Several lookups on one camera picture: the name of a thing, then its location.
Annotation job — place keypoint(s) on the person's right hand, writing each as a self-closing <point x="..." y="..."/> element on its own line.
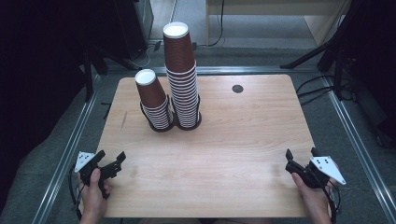
<point x="316" y="200"/>

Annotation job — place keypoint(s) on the black computer tower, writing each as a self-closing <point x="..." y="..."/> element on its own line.
<point x="134" y="25"/>

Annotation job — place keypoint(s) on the person's left hand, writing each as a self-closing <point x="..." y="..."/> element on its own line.
<point x="93" y="199"/>

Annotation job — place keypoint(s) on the aluminium frame rail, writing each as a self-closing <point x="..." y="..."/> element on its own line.
<point x="243" y="70"/>
<point x="63" y="161"/>
<point x="358" y="146"/>

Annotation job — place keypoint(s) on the beige wooden desk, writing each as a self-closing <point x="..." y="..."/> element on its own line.
<point x="320" y="25"/>

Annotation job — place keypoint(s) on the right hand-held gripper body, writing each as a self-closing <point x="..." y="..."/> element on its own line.
<point x="325" y="166"/>

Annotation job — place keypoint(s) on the round black table grommet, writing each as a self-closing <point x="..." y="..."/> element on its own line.
<point x="237" y="88"/>

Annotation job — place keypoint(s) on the tall stack of brown cups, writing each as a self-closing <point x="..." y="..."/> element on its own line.
<point x="180" y="53"/>

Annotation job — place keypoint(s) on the short stack of brown cups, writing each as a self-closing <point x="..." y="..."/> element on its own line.
<point x="151" y="93"/>

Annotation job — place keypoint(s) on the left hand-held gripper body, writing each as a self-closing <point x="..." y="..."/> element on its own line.
<point x="84" y="159"/>

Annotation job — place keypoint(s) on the dark curtain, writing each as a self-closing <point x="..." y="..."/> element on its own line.
<point x="34" y="77"/>

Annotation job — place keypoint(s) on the black metal tripod stand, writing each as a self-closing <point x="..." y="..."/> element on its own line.
<point x="337" y="37"/>

